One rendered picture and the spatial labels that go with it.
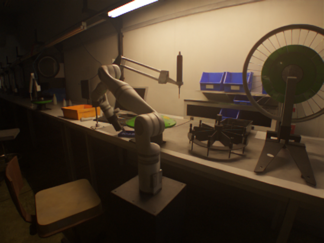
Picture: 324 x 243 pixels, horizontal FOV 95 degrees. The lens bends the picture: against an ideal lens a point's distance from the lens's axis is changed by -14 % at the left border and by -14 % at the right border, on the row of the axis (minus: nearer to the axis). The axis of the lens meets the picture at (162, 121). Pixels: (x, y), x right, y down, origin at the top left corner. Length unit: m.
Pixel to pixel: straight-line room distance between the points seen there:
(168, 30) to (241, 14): 0.80
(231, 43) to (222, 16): 0.28
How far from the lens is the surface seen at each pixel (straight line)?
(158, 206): 0.70
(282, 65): 1.07
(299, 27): 1.14
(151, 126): 0.63
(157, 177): 0.73
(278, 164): 1.00
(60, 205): 1.19
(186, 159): 0.91
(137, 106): 0.74
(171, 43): 2.09
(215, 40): 1.84
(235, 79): 1.71
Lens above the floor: 1.30
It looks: 13 degrees down
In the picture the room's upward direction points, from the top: straight up
